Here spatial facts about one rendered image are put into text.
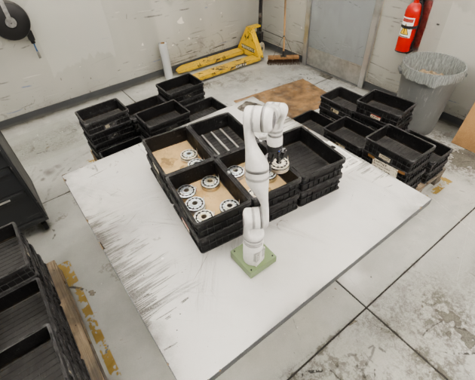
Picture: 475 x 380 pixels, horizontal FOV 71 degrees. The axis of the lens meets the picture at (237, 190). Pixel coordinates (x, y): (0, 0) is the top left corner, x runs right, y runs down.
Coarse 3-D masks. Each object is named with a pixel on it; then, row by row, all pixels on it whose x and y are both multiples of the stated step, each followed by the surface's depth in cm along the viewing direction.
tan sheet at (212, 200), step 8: (192, 184) 184; (200, 184) 183; (200, 192) 179; (208, 192) 178; (216, 192) 178; (224, 192) 178; (208, 200) 174; (216, 200) 174; (224, 200) 174; (208, 208) 170; (216, 208) 170
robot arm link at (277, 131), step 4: (280, 104) 141; (284, 104) 141; (280, 108) 140; (284, 108) 140; (284, 112) 141; (280, 116) 142; (284, 116) 142; (280, 120) 143; (284, 120) 145; (276, 124) 146; (280, 124) 145; (276, 128) 147; (280, 128) 147; (272, 132) 148; (276, 132) 148; (280, 132) 149; (272, 136) 150; (276, 136) 150
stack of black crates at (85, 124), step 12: (84, 108) 301; (96, 108) 306; (108, 108) 313; (120, 108) 313; (84, 120) 305; (96, 120) 305; (108, 120) 290; (120, 120) 297; (84, 132) 303; (96, 132) 289; (108, 132) 296; (120, 132) 304; (132, 132) 310; (96, 144) 295; (108, 144) 303; (96, 156) 318
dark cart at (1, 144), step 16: (0, 144) 216; (0, 160) 223; (16, 160) 264; (0, 176) 227; (16, 176) 235; (0, 192) 234; (16, 192) 241; (32, 192) 255; (0, 208) 240; (16, 208) 247; (32, 208) 255; (0, 224) 246; (16, 224) 253; (32, 224) 260
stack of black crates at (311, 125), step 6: (306, 114) 322; (312, 114) 324; (318, 114) 318; (300, 120) 321; (306, 120) 327; (312, 120) 328; (318, 120) 321; (324, 120) 315; (330, 120) 309; (306, 126) 322; (312, 126) 321; (318, 126) 321; (324, 126) 318; (318, 132) 313
